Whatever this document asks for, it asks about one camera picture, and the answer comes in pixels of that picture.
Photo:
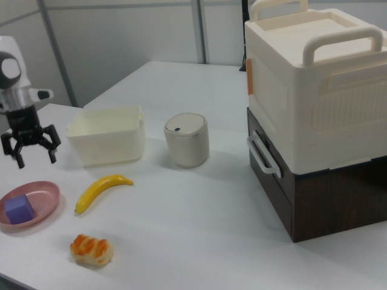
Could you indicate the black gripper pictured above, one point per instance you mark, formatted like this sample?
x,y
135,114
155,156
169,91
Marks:
x,y
24,121

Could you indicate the purple cube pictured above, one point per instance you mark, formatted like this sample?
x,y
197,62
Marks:
x,y
18,210

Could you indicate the pink plastic plate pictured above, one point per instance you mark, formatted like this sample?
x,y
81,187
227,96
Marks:
x,y
45,199

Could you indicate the cream plastic basket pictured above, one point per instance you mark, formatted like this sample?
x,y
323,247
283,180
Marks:
x,y
106,139

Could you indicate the yellow toy banana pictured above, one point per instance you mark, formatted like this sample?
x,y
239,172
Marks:
x,y
96,190

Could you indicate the toy bread roll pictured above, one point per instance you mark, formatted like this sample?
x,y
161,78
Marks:
x,y
92,249

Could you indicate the small beige trash can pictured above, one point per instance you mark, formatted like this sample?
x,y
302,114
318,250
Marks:
x,y
187,142

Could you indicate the orange box latch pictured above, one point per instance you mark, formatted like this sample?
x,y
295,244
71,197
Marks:
x,y
250,77

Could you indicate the cream plastic storage box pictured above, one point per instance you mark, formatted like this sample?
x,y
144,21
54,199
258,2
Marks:
x,y
302,99

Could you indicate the dark wood drawer cabinet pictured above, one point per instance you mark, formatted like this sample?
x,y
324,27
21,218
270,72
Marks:
x,y
326,202

